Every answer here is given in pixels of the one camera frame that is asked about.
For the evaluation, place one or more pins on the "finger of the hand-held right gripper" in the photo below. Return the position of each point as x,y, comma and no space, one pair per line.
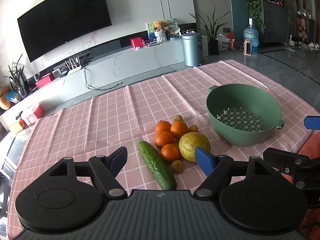
277,156
312,123

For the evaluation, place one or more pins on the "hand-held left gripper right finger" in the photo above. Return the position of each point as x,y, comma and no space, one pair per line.
203,161

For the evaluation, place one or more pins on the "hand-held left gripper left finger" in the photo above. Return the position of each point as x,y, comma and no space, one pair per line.
117,160

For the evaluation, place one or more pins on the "yellow-green pear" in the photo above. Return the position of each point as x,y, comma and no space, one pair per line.
190,145

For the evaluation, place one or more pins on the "brown longan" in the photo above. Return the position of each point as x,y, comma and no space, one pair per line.
177,166
193,128
178,118

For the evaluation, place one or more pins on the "orange mandarin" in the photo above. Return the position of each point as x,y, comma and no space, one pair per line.
179,129
162,127
164,139
170,152

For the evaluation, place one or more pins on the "green cucumber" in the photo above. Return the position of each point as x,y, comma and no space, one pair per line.
155,163

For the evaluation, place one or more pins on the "green plastic colander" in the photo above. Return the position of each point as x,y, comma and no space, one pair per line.
246,127

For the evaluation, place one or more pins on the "orange fuzzy blanket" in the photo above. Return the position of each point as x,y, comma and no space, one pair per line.
310,150

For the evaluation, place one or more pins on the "pink checkered tablecloth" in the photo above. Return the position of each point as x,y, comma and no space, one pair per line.
105,120

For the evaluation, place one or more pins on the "red and white cartons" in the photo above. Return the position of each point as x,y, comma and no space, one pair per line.
32,113

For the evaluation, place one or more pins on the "small pink space heater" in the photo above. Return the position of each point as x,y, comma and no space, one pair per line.
248,47

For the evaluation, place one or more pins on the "white marble media console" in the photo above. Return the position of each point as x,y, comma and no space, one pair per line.
125,60

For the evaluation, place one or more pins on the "dark grey sideboard cabinet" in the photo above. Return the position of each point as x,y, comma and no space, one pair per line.
275,22

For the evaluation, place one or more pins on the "blue water jug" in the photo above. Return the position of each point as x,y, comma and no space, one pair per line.
251,33

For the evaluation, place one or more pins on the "red rectangular box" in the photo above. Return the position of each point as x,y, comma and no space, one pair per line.
44,80

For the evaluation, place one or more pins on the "small orange bag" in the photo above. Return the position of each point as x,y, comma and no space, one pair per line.
233,44

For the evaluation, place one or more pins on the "grey-blue pedal trash can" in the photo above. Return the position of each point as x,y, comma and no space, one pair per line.
192,50

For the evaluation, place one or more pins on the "white plastic bag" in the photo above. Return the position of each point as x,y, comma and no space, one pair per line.
222,43

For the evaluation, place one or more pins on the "small red box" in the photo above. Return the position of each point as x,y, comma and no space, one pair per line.
136,43

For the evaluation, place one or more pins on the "brown plush toy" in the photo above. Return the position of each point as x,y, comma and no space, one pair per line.
4,100

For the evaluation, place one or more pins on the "small potted grass plant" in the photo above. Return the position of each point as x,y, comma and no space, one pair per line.
16,77

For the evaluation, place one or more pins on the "tall potted snake plant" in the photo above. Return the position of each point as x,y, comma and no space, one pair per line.
212,30

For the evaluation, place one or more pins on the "green picture book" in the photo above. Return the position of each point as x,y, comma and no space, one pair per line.
150,30

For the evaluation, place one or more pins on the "hanging green vine plant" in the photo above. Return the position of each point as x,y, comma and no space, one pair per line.
252,0

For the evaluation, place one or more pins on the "round paper fan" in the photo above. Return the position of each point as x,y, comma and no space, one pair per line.
171,24

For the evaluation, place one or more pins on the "brown teddy bear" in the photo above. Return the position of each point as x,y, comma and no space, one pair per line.
158,25

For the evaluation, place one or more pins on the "black flat television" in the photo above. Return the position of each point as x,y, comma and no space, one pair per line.
62,17

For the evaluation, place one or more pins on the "white wall cabinet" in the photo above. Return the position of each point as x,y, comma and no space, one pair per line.
150,0

